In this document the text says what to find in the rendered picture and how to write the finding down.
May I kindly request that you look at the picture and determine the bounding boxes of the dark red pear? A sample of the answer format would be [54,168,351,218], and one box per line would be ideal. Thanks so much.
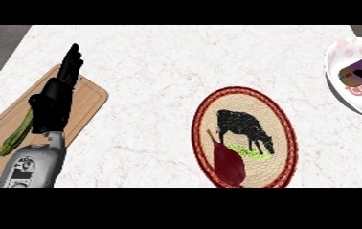
[206,129,247,188]

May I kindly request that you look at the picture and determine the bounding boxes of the wooden cutting board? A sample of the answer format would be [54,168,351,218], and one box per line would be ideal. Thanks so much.
[0,63,111,173]

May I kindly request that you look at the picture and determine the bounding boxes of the white pink-patterned bowl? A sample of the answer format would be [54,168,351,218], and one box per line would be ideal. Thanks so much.
[323,36,362,115]

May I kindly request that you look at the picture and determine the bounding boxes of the oval woven cow placemat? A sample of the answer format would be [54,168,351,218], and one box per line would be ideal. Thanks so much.
[190,85,301,189]

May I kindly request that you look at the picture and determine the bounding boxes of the green vegetable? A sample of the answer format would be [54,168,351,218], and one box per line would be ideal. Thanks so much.
[0,108,35,157]

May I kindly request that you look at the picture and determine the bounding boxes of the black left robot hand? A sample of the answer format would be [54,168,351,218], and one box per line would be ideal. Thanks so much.
[27,42,85,135]

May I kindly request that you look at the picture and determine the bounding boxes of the purple can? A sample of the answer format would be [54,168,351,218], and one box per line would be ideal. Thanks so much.
[339,58,362,88]

